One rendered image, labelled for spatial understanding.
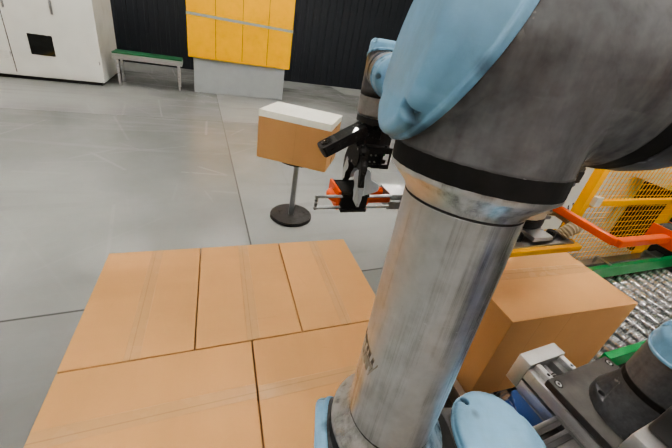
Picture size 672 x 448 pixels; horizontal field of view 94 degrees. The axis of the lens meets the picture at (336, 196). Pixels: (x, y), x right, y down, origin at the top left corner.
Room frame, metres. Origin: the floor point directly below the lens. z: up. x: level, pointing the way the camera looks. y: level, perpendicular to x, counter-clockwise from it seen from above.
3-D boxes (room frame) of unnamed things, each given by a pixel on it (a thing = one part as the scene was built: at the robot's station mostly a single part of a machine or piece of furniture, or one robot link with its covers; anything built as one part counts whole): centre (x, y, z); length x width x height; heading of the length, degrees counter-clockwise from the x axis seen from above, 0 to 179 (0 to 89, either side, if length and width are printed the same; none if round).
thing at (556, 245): (0.85, -0.62, 1.17); 0.34 x 0.10 x 0.05; 113
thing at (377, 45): (0.70, -0.05, 1.57); 0.09 x 0.08 x 0.11; 6
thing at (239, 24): (7.83, 2.85, 1.24); 2.22 x 0.91 x 2.48; 116
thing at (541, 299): (1.01, -0.81, 0.75); 0.60 x 0.40 x 0.40; 111
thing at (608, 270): (1.73, -1.77, 0.60); 1.60 x 0.11 x 0.09; 114
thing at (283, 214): (2.60, 0.40, 0.31); 0.40 x 0.40 x 0.62
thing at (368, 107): (0.71, -0.05, 1.50); 0.08 x 0.08 x 0.05
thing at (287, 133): (2.60, 0.40, 0.82); 0.60 x 0.40 x 0.40; 83
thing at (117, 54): (6.84, 4.42, 0.32); 1.25 x 0.50 x 0.64; 116
